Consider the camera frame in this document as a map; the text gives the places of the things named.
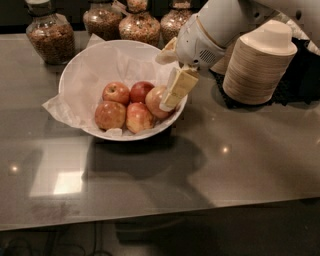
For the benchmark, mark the dark red apple back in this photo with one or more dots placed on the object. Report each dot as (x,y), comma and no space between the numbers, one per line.
(139,91)

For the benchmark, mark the glass jar of cereal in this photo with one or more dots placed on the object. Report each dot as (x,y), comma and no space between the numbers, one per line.
(50,33)
(139,24)
(171,23)
(102,19)

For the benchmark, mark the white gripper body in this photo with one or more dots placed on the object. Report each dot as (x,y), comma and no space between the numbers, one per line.
(195,45)

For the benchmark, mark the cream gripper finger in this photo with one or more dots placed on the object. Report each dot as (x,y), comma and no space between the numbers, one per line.
(181,81)
(168,53)

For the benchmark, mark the stack of paper bowls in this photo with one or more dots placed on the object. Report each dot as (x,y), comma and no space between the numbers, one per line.
(221,66)
(258,62)

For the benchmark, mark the front stack of paper bowls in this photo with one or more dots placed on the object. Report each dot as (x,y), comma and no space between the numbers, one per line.
(258,62)

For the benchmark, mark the back stack of paper bowls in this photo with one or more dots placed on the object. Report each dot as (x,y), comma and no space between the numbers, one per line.
(221,66)

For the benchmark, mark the white paper liner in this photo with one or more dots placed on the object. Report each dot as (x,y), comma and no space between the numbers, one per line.
(76,83)

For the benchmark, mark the glass jar of cereal left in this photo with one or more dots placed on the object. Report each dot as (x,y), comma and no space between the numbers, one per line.
(50,33)

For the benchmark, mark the white bowl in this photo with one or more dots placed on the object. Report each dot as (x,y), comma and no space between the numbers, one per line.
(86,66)

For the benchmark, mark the red-yellow apple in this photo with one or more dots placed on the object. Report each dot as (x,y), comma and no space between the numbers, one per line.
(153,100)
(109,115)
(138,118)

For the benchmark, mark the red apple back left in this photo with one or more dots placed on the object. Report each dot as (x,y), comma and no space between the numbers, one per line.
(117,92)

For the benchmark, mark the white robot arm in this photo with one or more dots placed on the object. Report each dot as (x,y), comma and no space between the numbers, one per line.
(226,20)

